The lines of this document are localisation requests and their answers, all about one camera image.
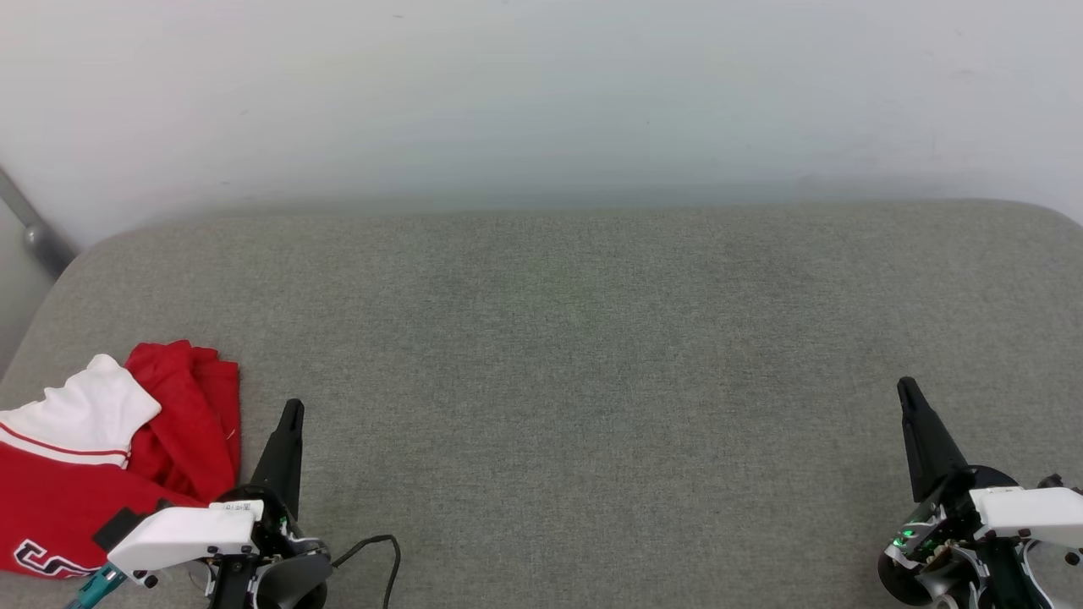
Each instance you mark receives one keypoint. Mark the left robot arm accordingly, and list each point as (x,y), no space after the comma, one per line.
(296,584)

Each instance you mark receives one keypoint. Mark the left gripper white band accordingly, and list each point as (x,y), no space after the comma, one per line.
(182,533)

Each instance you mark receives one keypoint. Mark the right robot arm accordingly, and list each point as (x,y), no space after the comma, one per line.
(973,584)

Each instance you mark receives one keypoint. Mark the red and white sports jersey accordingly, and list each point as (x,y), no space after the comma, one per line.
(182,423)

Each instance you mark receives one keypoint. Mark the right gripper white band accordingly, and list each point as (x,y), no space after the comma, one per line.
(1024,512)

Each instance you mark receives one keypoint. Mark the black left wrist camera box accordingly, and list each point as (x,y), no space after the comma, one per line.
(118,526)

